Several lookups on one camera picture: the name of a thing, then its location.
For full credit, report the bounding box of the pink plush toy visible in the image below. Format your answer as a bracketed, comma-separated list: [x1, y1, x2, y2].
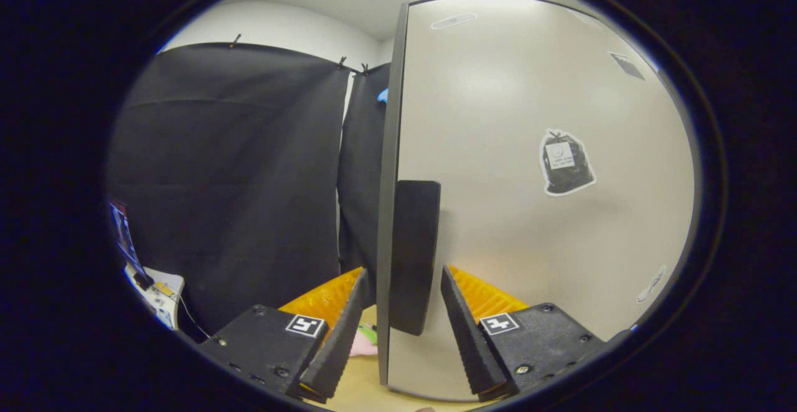
[349, 325, 379, 358]

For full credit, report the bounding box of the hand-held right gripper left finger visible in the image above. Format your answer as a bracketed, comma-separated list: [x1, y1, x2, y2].
[198, 267, 369, 403]

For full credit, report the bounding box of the white side table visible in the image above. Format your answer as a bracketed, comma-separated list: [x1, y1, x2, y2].
[125, 263, 186, 332]

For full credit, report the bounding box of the black door handle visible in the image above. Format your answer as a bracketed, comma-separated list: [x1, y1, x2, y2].
[389, 180, 441, 337]

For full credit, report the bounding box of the grey cabinet door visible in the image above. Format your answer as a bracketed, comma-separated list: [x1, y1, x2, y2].
[377, 0, 696, 402]

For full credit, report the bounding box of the computer monitor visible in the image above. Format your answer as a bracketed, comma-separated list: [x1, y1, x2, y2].
[110, 199, 155, 289]

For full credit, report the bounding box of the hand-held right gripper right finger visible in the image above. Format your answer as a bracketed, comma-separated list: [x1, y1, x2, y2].
[440, 265, 606, 402]

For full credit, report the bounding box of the black backdrop cloth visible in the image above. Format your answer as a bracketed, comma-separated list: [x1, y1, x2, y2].
[107, 42, 393, 338]

